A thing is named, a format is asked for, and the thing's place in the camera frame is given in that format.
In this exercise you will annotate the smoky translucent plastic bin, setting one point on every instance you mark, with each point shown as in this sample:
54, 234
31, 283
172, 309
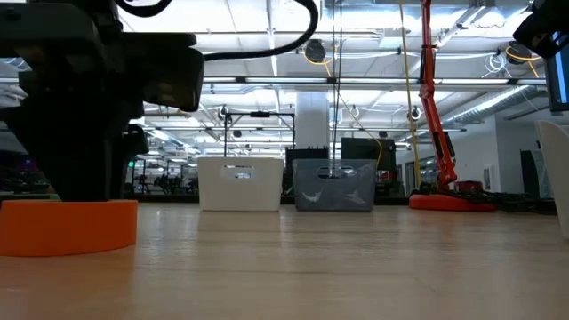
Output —
333, 178

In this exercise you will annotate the light grey plastic bin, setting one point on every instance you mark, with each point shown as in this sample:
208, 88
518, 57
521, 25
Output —
558, 178

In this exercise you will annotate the black background screen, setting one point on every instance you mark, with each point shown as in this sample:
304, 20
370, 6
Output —
364, 149

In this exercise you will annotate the black computer monitor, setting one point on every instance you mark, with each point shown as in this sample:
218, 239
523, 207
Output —
561, 84

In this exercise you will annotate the grey staple remover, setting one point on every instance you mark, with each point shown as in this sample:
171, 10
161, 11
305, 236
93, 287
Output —
357, 197

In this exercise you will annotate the black background rig frame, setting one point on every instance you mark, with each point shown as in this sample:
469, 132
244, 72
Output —
260, 114

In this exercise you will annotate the white plastic bin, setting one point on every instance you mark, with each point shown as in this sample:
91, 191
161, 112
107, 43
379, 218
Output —
240, 195

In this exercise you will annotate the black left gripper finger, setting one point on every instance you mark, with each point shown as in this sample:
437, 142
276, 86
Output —
80, 155
138, 140

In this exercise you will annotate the orange tape roll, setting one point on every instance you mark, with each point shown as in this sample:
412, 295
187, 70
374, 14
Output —
66, 229

